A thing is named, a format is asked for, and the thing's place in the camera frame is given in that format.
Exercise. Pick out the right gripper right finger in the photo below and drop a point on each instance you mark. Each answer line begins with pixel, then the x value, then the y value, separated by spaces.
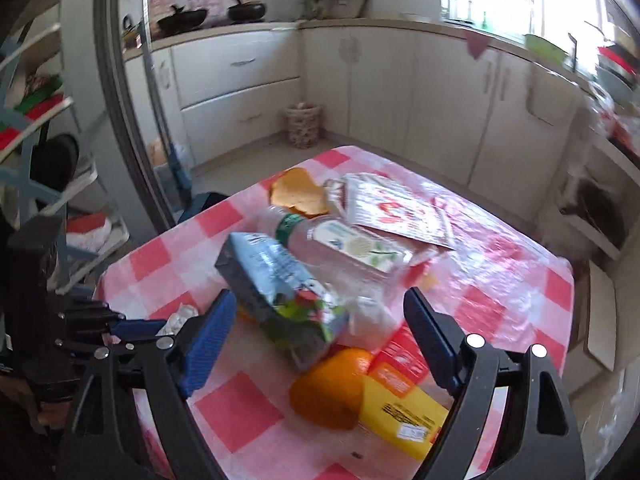
pixel 538 436

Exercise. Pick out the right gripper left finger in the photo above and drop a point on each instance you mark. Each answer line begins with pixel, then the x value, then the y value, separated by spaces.
pixel 108 438

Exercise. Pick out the large orange peel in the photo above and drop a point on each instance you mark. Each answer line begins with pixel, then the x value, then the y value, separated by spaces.
pixel 330 394

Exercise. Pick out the white red paper wrapper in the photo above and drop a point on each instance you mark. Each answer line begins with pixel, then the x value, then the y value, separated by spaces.
pixel 381 204

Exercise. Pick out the white kitchen cabinets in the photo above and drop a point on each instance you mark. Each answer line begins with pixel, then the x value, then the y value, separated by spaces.
pixel 494 123

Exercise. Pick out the yellow red snack packet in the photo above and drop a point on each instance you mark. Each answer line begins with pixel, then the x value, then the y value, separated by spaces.
pixel 393 405

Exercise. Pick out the blue dustpan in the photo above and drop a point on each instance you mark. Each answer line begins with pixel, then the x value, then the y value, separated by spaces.
pixel 200 203

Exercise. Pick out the blue juice carton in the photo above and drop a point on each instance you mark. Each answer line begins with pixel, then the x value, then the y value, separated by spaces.
pixel 299 314

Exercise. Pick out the black frying pan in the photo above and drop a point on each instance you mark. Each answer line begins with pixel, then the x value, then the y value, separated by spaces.
pixel 596 207

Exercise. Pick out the clear plastic bottle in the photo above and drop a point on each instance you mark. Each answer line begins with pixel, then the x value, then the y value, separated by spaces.
pixel 354 261

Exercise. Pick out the small orange peel piece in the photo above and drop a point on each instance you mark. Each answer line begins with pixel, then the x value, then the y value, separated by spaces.
pixel 295 191

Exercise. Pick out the white shelf rack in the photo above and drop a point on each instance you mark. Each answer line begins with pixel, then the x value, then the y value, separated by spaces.
pixel 590 154

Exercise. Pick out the floral waste basket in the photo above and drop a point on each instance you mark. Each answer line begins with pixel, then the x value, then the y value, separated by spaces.
pixel 303 121

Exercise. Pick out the black wok pan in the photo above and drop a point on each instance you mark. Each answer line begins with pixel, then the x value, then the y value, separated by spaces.
pixel 181 20

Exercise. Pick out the black pot on stove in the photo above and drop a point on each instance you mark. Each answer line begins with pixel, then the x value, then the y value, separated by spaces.
pixel 246 12

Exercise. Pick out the green bowl on counter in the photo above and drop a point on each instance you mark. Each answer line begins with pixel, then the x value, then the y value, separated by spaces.
pixel 545 50

